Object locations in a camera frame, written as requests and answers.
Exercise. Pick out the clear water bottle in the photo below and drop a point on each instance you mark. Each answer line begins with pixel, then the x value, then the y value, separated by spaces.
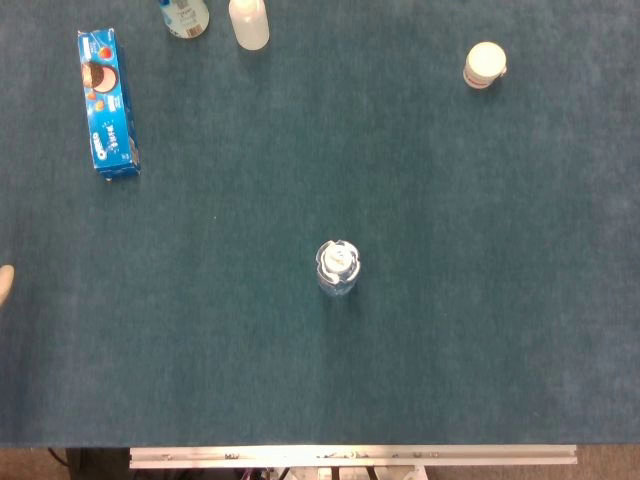
pixel 338 267

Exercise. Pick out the translucent white plastic bottle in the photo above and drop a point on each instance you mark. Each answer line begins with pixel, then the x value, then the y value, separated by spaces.
pixel 248 25

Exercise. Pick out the blue labelled plastic bottle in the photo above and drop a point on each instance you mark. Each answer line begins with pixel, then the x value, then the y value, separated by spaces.
pixel 184 17

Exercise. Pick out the teal table cloth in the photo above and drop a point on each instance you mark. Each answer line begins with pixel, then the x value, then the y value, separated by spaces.
pixel 320 350

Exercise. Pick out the white lidded jar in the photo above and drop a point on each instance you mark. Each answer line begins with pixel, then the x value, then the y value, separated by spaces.
pixel 484 64

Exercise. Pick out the blue Oreo cookie box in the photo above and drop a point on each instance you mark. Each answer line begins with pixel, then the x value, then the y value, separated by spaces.
pixel 106 105

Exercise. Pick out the aluminium profile rail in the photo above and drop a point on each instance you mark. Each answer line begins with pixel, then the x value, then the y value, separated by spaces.
pixel 350 456

